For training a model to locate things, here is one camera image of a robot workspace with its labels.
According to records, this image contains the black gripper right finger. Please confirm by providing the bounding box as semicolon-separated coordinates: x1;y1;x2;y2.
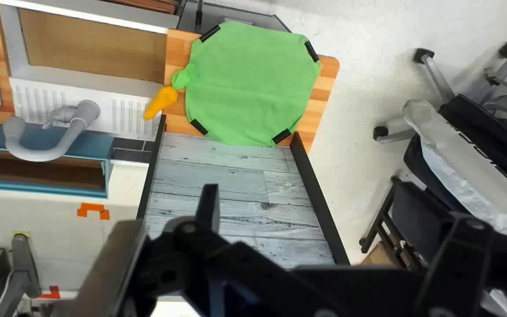
391;177;497;260

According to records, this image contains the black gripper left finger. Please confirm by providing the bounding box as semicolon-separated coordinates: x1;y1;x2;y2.
168;181;224;237

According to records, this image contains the green towel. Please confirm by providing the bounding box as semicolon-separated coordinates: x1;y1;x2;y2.
180;19;324;147

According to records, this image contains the grey wood-plank backdrop panel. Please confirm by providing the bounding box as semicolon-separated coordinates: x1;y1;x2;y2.
145;130;338;271

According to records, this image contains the black office chair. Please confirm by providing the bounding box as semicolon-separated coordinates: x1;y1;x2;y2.
358;40;507;317

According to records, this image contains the orange toy carrot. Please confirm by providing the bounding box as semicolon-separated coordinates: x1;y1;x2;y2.
143;66;192;121

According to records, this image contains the white sink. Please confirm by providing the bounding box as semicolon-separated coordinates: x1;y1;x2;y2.
0;0;171;142

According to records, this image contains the teal storage bin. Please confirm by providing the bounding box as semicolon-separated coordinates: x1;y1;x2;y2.
0;119;117;198

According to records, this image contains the grey faucet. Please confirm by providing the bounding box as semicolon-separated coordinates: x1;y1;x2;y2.
2;98;102;163

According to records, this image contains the grey metal stand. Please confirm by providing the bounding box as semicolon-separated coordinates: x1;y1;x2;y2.
0;230;43;317

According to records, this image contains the black frame post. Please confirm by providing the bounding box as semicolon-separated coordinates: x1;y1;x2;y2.
289;137;352;267
136;112;168;221

